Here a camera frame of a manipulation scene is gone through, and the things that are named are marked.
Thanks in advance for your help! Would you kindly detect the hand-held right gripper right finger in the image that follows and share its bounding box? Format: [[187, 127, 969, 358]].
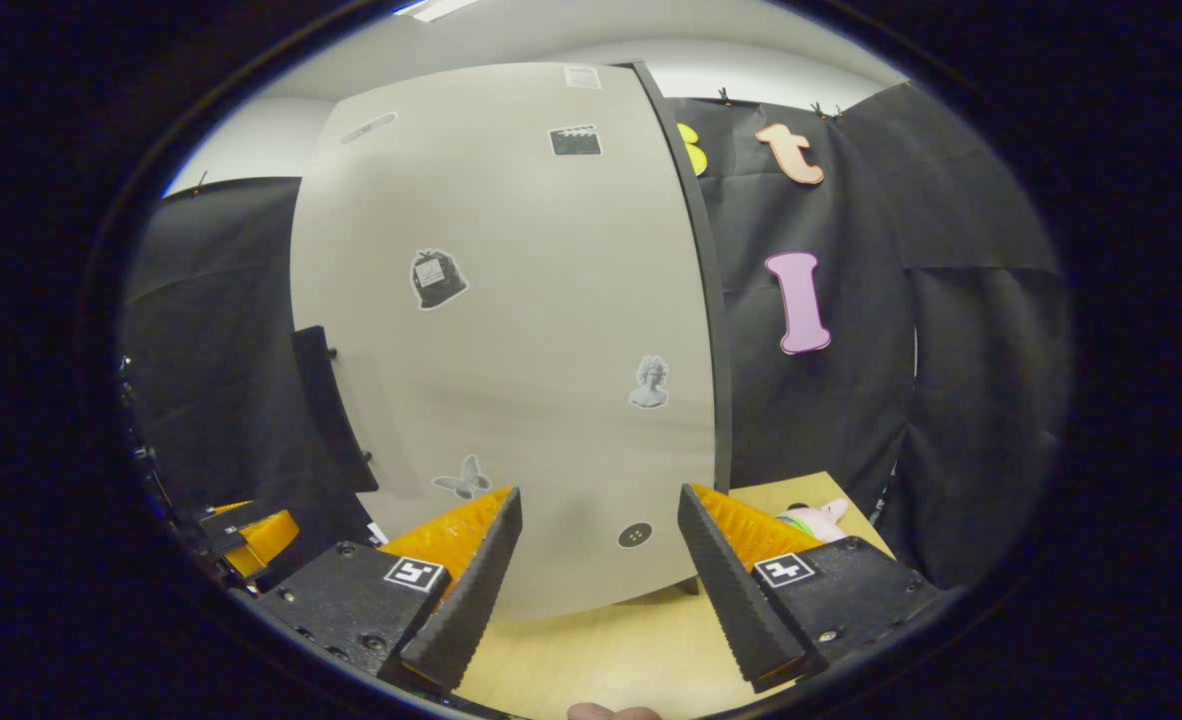
[[677, 483, 952, 694]]

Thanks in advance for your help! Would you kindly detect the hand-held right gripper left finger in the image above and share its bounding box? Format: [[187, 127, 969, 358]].
[[251, 487, 524, 693]]

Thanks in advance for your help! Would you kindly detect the black cabinet door handle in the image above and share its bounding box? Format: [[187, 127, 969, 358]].
[[291, 325, 380, 494]]

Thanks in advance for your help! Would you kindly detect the dark grey cabinet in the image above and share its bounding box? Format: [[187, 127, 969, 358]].
[[631, 60, 734, 596]]

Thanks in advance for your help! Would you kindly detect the beige cabinet door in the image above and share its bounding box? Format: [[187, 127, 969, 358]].
[[289, 62, 717, 623]]

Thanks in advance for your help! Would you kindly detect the pink and green plush toy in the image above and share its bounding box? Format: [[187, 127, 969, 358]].
[[776, 497, 852, 544]]

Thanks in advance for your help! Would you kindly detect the black backdrop cloth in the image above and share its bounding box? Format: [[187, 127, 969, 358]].
[[116, 80, 1072, 591]]

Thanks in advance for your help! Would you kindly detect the ceiling light panel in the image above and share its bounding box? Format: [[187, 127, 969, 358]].
[[394, 0, 482, 23]]

